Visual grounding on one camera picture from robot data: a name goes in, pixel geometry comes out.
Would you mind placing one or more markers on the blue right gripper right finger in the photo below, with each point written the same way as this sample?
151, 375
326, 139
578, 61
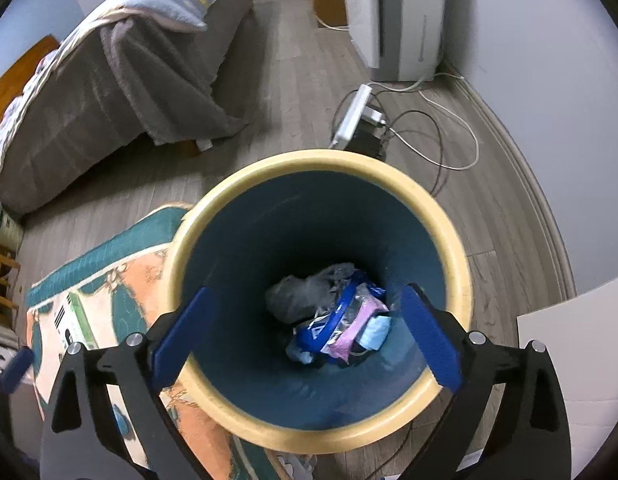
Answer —
437, 334

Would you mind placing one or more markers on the patterned teal orange rug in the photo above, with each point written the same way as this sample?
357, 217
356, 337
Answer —
101, 418

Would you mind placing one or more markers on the teal yellow trash bin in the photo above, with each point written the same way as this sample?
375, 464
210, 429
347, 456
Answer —
297, 214

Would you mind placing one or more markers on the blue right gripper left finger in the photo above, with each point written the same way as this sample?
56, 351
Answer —
175, 335

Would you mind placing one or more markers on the bed with grey cover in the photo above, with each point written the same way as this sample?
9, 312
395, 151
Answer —
124, 80

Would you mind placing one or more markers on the floral quilt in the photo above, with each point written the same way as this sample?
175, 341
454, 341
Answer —
173, 15

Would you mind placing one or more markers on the clear blue plastic wrapper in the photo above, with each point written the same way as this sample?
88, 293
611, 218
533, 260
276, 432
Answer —
313, 334

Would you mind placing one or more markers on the green white small bin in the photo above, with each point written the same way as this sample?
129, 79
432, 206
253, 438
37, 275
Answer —
11, 233

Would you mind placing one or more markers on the wooden headboard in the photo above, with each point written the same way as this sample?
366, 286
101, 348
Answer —
13, 81

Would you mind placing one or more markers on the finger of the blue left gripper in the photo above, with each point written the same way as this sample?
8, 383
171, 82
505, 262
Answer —
14, 372

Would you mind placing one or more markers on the purple pink pouch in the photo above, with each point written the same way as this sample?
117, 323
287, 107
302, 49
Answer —
363, 306

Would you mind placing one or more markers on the white air purifier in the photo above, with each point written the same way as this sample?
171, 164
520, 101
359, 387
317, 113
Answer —
398, 40

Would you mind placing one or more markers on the wooden stool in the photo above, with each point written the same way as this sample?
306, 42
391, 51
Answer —
8, 309

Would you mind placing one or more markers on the white green medicine box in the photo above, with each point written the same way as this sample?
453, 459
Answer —
71, 322

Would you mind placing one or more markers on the white board panel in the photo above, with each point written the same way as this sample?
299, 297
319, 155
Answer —
581, 335

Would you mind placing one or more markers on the black printed plastic bag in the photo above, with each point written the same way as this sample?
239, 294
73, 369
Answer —
293, 300

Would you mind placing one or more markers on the white power strip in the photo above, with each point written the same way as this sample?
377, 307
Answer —
360, 130

